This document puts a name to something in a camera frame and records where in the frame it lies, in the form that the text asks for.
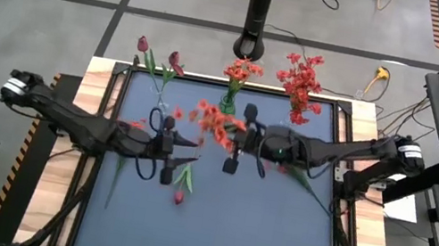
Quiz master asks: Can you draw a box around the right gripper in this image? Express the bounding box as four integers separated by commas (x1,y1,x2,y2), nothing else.
221,101,313,187

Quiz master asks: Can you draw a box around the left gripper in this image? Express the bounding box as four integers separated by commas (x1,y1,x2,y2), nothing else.
141,111,206,192

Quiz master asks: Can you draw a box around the dark red artificial tulip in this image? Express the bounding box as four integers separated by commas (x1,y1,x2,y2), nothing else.
128,34,171,100
154,48,190,106
168,134,204,209

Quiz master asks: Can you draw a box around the ribbed clear glass vase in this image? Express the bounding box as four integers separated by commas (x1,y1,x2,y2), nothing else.
277,106,303,134

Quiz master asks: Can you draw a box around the slim clear glass vase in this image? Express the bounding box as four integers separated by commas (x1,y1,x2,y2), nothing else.
148,82,175,116

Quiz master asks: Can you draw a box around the green glass vase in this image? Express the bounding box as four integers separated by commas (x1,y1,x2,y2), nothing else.
216,91,240,118

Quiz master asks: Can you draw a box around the yellow power plug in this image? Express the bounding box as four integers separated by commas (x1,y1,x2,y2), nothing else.
354,62,392,103

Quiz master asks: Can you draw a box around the white paper sheet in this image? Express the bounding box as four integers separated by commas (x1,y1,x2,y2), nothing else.
381,170,426,225

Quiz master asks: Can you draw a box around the black desk support beam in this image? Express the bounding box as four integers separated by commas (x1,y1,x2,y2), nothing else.
379,152,439,215

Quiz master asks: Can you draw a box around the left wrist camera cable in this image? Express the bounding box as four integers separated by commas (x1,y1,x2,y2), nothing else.
131,103,169,183

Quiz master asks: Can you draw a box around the black aluminium table frame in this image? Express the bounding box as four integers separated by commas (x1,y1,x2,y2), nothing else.
47,44,391,246

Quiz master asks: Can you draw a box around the long black floor cable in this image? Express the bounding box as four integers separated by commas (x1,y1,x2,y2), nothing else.
254,22,397,106

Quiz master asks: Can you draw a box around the black floor cable tangle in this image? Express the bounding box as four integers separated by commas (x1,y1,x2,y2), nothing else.
372,88,439,155

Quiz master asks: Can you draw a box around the black camera stand pole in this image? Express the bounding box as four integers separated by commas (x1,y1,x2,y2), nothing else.
230,0,275,65

